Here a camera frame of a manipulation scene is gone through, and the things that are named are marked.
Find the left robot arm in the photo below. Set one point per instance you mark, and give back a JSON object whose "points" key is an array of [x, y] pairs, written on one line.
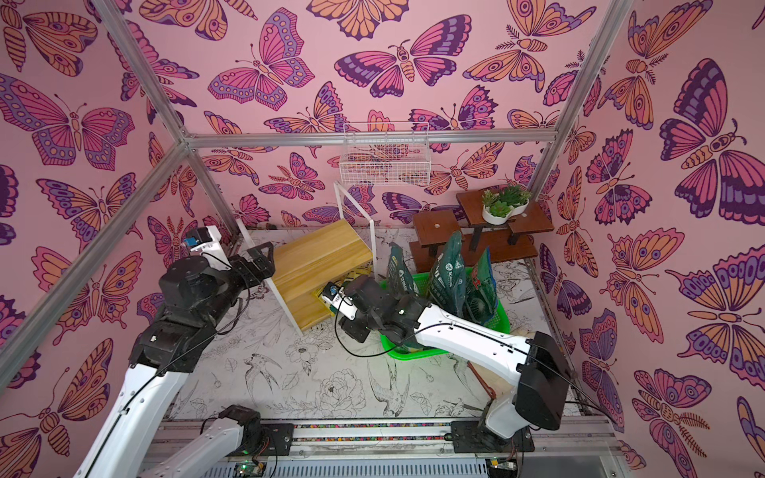
{"points": [[198, 291]]}

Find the dark green fertilizer bag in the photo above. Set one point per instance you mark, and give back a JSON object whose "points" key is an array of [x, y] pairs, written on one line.
{"points": [[400, 280]]}

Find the brown wooden step stand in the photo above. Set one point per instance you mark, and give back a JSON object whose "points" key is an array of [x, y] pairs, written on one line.
{"points": [[508, 242]]}

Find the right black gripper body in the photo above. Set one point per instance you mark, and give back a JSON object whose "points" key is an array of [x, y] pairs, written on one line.
{"points": [[349, 293]]}

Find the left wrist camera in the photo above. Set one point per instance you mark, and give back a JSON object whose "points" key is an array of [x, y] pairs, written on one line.
{"points": [[206, 242]]}

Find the white wire basket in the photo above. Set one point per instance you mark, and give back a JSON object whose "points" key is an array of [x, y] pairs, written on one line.
{"points": [[383, 154]]}

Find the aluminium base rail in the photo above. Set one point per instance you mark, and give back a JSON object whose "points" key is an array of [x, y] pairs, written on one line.
{"points": [[584, 446]]}

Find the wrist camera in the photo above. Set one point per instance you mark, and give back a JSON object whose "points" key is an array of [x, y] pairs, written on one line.
{"points": [[338, 301], [206, 242]]}

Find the green plastic basket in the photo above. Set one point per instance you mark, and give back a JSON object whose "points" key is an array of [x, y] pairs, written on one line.
{"points": [[499, 323]]}

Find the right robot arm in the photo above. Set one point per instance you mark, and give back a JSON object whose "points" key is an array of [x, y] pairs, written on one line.
{"points": [[534, 367]]}

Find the wooden white frame shelf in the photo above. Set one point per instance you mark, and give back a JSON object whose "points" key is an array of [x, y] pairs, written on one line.
{"points": [[307, 264]]}

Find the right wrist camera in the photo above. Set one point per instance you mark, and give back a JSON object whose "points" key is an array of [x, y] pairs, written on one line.
{"points": [[338, 301]]}

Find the white pot succulent plant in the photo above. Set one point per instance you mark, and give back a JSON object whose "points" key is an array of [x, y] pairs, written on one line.
{"points": [[499, 204]]}

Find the aluminium cage frame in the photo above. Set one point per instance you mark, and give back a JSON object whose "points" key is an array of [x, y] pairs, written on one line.
{"points": [[48, 310]]}

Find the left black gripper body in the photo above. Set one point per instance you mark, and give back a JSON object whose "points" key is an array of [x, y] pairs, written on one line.
{"points": [[245, 277]]}

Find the blue green fertilizer bag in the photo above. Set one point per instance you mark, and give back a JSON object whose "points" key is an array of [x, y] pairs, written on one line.
{"points": [[481, 299]]}

